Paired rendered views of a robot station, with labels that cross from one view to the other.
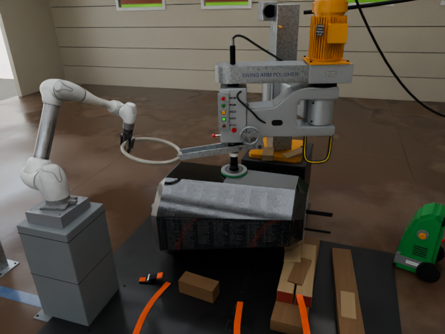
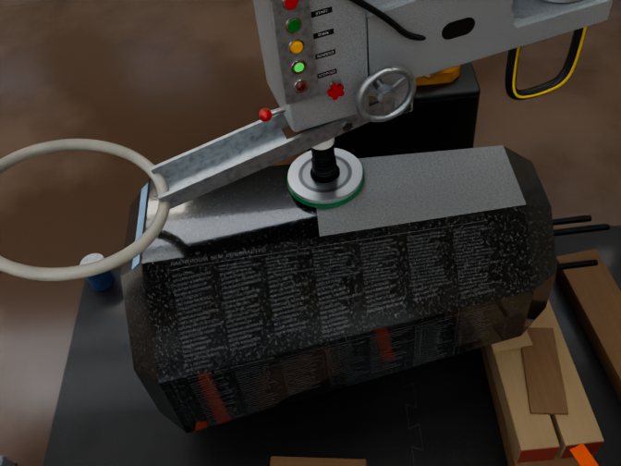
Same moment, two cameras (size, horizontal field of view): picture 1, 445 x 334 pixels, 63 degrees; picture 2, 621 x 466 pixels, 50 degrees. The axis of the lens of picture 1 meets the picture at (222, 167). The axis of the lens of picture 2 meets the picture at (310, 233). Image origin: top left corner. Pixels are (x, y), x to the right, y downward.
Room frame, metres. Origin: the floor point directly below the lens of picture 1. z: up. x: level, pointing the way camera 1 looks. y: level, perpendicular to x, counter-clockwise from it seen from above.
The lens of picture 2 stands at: (1.44, 0.33, 2.15)
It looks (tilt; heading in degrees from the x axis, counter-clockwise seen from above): 50 degrees down; 344
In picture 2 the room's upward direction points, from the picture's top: 8 degrees counter-clockwise
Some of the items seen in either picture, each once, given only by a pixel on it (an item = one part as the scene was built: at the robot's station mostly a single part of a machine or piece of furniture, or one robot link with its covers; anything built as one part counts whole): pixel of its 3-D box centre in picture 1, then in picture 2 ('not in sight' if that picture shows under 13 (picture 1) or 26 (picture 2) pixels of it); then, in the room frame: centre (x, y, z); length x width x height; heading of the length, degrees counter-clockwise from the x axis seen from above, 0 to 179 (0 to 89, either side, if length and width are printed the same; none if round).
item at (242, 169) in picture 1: (234, 169); (325, 174); (2.70, -0.09, 0.83); 0.21 x 0.21 x 0.01
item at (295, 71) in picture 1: (281, 73); not in sight; (2.68, -0.44, 1.60); 0.96 x 0.25 x 0.17; 88
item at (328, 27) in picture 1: (328, 32); not in sight; (2.66, -0.75, 1.88); 0.31 x 0.28 x 0.40; 178
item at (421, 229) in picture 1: (427, 222); not in sight; (2.43, -1.63, 0.43); 0.35 x 0.35 x 0.87; 55
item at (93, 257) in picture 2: not in sight; (97, 272); (3.33, 0.71, 0.08); 0.10 x 0.10 x 0.13
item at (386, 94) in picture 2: (249, 134); (380, 86); (2.57, -0.21, 1.18); 0.15 x 0.10 x 0.15; 88
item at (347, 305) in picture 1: (347, 305); not in sight; (1.93, -0.87, 0.10); 0.25 x 0.10 x 0.01; 164
